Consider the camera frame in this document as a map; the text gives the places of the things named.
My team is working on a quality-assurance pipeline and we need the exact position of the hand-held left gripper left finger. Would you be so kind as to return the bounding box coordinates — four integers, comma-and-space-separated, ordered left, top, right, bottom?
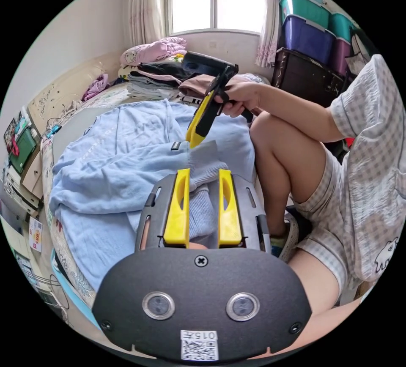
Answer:
163, 169, 191, 246

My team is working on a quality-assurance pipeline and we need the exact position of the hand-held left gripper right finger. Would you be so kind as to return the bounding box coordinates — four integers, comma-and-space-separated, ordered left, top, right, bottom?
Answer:
218, 169, 244, 246

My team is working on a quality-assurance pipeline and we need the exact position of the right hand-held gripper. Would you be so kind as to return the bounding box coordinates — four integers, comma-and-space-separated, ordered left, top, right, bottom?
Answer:
185, 65, 255, 149

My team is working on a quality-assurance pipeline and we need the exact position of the light blue long sleeve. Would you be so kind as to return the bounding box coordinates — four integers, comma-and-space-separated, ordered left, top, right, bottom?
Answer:
49, 99, 256, 292

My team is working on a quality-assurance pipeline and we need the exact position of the person's right forearm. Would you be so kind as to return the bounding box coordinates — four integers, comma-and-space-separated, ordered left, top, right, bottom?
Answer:
257, 83, 347, 143

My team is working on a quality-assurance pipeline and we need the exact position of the person's right hand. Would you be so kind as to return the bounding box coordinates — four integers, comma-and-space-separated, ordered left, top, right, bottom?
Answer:
214, 81, 263, 119

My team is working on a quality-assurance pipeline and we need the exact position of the pile of clothes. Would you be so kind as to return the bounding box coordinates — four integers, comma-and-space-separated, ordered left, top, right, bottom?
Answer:
117, 36, 270, 105

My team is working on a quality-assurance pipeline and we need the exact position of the bed with floral sheet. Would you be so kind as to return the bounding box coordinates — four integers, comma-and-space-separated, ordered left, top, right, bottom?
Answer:
27, 53, 273, 314

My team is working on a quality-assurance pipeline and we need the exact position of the purple cloth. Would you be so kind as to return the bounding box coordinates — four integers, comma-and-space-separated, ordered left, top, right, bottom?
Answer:
82, 74, 110, 102

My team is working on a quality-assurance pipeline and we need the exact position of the dark wooden cabinet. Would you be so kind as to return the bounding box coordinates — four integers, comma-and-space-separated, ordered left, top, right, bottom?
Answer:
271, 47, 347, 108

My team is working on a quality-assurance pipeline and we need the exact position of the pink floral curtain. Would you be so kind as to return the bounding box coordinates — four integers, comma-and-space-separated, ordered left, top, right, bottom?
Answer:
255, 0, 283, 68
128, 0, 166, 48

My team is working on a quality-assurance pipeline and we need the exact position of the window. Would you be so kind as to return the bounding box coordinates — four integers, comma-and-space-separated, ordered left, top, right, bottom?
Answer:
164, 0, 266, 37

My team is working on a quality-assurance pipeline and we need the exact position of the blue storage box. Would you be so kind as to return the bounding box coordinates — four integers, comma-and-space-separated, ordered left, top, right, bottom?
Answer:
281, 15, 337, 66

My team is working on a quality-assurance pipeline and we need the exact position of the person's body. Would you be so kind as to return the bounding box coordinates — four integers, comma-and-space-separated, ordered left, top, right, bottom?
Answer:
247, 53, 406, 362

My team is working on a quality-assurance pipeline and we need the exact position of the green storage box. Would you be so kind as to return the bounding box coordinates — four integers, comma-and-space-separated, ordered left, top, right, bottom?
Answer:
279, 0, 333, 29

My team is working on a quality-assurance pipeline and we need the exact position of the purple storage box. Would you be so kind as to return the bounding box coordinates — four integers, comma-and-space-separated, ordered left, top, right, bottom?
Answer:
331, 37, 353, 77

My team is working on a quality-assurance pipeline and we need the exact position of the bedside cabinet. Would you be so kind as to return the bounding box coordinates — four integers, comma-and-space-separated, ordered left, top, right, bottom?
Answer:
1, 109, 46, 217

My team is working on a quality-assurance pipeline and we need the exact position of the small teal storage box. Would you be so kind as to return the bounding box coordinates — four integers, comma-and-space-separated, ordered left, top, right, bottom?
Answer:
329, 11, 359, 41

